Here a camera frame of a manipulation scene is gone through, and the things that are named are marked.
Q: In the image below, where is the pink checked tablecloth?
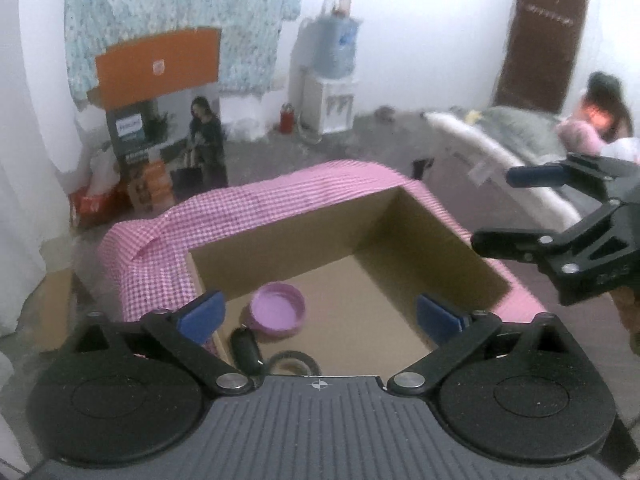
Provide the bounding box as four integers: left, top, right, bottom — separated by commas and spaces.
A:
100, 160, 549, 333

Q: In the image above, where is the black key fob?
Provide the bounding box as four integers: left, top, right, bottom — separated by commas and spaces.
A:
230, 326, 265, 376

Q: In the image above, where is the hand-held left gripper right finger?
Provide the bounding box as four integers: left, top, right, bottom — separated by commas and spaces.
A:
387, 292, 572, 397

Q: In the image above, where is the grey blanket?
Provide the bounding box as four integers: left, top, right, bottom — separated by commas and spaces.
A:
470, 105, 576, 162

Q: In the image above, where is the white water dispenser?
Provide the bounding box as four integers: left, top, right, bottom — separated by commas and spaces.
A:
299, 72, 359, 136

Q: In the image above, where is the printed carton with orange flap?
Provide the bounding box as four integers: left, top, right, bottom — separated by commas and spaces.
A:
87, 27, 231, 200

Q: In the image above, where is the black tape roll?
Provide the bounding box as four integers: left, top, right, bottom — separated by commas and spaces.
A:
267, 351, 321, 377

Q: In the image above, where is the floral hanging cloth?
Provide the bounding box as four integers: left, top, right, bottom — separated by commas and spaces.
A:
65, 0, 304, 111

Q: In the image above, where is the white fluffy blanket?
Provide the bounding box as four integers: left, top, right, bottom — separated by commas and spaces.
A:
425, 110, 584, 232

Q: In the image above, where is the red bag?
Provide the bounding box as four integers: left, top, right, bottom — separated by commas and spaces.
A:
69, 185, 127, 229

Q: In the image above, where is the brown door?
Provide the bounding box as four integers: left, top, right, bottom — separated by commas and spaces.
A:
492, 0, 592, 114

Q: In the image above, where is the small orange box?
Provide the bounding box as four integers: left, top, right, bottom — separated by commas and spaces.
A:
127, 160, 174, 209

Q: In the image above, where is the purple plastic lid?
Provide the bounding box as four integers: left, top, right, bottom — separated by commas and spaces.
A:
249, 281, 306, 344

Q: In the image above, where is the brown cardboard box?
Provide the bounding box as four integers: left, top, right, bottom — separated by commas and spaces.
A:
186, 185, 513, 378

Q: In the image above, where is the white plastic bag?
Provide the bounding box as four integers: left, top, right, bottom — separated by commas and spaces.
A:
90, 150, 122, 196

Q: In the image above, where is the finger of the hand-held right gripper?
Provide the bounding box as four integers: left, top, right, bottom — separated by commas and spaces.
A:
470, 201, 632, 275
505, 152, 640, 206

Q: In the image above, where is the white curtain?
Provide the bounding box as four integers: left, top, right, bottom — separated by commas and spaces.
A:
0, 10, 68, 338

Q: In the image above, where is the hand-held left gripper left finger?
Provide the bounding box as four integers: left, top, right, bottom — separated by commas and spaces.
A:
70, 289, 255, 395

